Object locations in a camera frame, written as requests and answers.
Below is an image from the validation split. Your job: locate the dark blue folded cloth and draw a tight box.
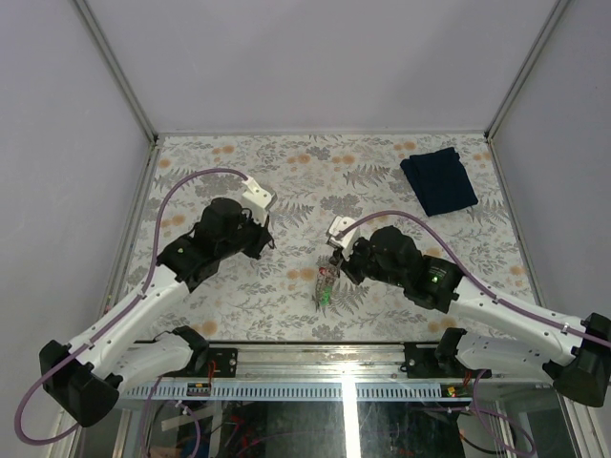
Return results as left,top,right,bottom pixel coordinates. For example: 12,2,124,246
400,147,478,217

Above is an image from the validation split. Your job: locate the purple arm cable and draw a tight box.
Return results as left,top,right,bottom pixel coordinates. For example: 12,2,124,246
12,167,249,446
336,210,611,347

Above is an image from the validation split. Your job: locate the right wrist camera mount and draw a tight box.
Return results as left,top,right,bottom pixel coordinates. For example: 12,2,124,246
327,217,360,258

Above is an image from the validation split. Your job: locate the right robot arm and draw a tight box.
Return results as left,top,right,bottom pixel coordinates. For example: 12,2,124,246
327,218,610,407

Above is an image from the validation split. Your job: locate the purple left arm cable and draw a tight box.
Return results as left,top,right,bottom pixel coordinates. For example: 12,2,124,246
12,167,249,446

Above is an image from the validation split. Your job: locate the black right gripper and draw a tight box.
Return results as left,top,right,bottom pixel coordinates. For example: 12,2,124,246
329,237,407,288

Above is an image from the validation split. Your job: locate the large metal keyring disc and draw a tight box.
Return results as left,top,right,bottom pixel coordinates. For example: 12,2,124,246
313,255,341,312

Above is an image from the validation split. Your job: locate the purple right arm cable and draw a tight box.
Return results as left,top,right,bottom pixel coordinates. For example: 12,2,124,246
336,210,611,347

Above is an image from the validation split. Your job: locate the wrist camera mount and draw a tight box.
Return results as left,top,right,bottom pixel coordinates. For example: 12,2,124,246
240,176,277,226
327,217,360,258

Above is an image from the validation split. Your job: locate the metal base rail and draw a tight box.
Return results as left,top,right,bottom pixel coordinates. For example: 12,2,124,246
210,341,462,382

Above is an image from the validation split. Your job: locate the white slotted cable duct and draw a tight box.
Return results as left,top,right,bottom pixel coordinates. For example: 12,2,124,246
121,380,459,403

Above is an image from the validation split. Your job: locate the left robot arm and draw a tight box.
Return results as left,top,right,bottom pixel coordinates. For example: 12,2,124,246
39,191,275,427

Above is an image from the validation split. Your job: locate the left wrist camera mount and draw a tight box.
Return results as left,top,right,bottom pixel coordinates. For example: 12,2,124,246
240,176,277,226

